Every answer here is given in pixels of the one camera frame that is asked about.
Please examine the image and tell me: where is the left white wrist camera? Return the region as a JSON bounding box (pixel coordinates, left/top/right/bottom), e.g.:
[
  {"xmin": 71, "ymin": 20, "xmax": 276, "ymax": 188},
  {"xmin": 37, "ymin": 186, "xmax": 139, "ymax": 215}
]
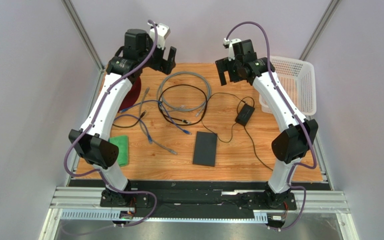
[{"xmin": 148, "ymin": 23, "xmax": 171, "ymax": 50}]

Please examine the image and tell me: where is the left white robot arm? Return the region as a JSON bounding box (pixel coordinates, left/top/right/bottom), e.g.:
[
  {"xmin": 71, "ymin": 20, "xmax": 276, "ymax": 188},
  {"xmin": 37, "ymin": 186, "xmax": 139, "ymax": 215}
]
[{"xmin": 68, "ymin": 23, "xmax": 177, "ymax": 206}]

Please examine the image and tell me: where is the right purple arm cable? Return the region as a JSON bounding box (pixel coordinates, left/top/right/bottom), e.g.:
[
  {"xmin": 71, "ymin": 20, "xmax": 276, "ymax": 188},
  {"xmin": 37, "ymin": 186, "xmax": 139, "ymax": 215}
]
[{"xmin": 225, "ymin": 21, "xmax": 318, "ymax": 232}]

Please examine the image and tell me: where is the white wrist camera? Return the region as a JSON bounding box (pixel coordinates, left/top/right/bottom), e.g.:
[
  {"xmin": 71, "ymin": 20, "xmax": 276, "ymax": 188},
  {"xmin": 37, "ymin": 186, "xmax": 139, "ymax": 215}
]
[
  {"xmin": 223, "ymin": 37, "xmax": 242, "ymax": 62},
  {"xmin": 148, "ymin": 23, "xmax": 171, "ymax": 50}
]

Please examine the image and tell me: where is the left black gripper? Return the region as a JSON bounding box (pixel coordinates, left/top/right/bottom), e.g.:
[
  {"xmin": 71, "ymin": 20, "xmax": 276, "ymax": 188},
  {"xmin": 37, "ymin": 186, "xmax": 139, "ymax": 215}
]
[{"xmin": 138, "ymin": 35, "xmax": 176, "ymax": 76}]

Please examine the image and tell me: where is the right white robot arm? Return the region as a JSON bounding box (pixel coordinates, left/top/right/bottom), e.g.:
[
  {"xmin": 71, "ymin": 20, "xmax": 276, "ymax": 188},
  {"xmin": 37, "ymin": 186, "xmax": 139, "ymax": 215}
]
[{"xmin": 215, "ymin": 38, "xmax": 319, "ymax": 196}]

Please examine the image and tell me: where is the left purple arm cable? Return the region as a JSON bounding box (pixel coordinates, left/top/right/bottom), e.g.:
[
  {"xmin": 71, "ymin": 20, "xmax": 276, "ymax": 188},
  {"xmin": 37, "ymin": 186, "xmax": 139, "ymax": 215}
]
[{"xmin": 63, "ymin": 19, "xmax": 160, "ymax": 228}]

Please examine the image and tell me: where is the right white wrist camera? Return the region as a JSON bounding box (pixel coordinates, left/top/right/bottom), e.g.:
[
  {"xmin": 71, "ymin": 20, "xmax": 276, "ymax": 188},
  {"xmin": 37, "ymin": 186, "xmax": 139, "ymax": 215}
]
[{"xmin": 223, "ymin": 37, "xmax": 242, "ymax": 62}]

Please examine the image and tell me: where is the black braided ethernet cable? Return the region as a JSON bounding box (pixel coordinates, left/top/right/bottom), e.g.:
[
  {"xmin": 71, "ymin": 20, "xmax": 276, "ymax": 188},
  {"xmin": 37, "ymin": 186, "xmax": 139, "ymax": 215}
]
[{"xmin": 112, "ymin": 111, "xmax": 147, "ymax": 129}]

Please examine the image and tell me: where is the blue ethernet cable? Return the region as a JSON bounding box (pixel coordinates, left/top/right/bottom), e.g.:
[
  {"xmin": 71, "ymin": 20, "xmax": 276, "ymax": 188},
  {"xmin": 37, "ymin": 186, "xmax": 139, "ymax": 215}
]
[
  {"xmin": 112, "ymin": 113, "xmax": 155, "ymax": 145},
  {"xmin": 118, "ymin": 99, "xmax": 193, "ymax": 136}
]

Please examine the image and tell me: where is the black power adapter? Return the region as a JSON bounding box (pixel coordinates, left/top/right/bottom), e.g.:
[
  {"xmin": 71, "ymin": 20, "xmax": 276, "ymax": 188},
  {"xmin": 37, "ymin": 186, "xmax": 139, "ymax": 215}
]
[{"xmin": 235, "ymin": 104, "xmax": 255, "ymax": 127}]

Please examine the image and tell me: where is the dark red cloth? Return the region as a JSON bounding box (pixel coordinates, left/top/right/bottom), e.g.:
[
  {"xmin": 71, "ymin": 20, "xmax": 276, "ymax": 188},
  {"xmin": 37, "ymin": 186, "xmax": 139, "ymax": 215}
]
[{"xmin": 118, "ymin": 77, "xmax": 142, "ymax": 111}]

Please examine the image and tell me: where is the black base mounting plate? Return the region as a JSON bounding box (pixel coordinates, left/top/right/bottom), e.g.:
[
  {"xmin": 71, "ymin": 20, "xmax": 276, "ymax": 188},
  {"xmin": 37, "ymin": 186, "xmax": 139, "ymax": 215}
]
[{"xmin": 100, "ymin": 180, "xmax": 298, "ymax": 219}]

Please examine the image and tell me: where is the black network switch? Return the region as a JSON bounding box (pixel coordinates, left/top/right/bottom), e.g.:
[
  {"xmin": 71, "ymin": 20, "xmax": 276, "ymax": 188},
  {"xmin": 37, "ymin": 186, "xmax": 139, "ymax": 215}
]
[{"xmin": 192, "ymin": 131, "xmax": 218, "ymax": 167}]

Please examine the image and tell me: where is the green cloth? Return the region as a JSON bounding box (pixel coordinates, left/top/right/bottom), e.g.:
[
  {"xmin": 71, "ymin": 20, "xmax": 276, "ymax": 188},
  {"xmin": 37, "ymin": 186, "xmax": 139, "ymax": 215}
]
[{"xmin": 109, "ymin": 135, "xmax": 129, "ymax": 167}]

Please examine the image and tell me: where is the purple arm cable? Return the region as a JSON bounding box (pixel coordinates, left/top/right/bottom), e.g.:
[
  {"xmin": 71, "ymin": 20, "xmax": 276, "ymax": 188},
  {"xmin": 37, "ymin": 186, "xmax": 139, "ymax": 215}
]
[
  {"xmin": 63, "ymin": 19, "xmax": 160, "ymax": 228},
  {"xmin": 225, "ymin": 21, "xmax": 318, "ymax": 232}
]

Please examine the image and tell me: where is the aluminium frame rail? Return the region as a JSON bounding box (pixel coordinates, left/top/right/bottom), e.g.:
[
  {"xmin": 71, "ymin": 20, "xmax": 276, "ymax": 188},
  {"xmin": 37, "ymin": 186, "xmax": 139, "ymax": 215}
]
[{"xmin": 39, "ymin": 187, "xmax": 359, "ymax": 240}]

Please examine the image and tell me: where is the white plastic basket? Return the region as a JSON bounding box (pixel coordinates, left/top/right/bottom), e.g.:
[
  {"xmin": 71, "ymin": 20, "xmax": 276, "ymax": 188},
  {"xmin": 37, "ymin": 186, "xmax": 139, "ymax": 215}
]
[{"xmin": 270, "ymin": 56, "xmax": 317, "ymax": 116}]

